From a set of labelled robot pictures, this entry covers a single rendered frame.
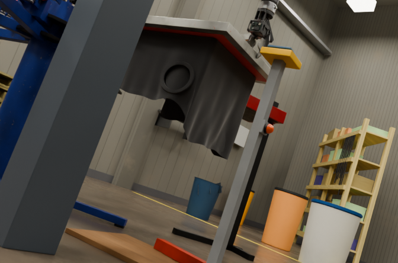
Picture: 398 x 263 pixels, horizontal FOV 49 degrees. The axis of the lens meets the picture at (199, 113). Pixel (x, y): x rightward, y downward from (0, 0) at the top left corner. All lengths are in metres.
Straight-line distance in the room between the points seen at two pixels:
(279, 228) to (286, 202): 0.34
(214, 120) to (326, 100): 8.95
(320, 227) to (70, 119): 3.74
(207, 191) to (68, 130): 4.70
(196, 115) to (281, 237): 4.13
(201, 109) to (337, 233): 3.22
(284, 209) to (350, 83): 5.50
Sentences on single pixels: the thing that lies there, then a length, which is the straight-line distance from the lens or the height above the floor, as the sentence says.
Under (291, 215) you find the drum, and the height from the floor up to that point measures 0.44.
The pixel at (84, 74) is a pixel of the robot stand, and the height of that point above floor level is 0.57.
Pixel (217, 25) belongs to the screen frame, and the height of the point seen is 0.97.
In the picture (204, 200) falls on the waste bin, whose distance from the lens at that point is 6.05.
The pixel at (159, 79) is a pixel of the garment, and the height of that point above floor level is 0.74.
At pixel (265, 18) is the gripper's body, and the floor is 1.15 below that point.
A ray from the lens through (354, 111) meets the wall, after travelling 10.42.
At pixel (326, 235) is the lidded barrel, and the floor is 0.35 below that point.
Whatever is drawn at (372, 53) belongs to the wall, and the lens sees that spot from 10.89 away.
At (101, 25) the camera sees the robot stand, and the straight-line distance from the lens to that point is 1.48.
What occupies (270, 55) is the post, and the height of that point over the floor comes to 0.93.
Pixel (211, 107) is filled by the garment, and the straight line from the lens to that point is 1.89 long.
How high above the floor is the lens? 0.34
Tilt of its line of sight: 9 degrees up
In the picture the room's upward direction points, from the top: 20 degrees clockwise
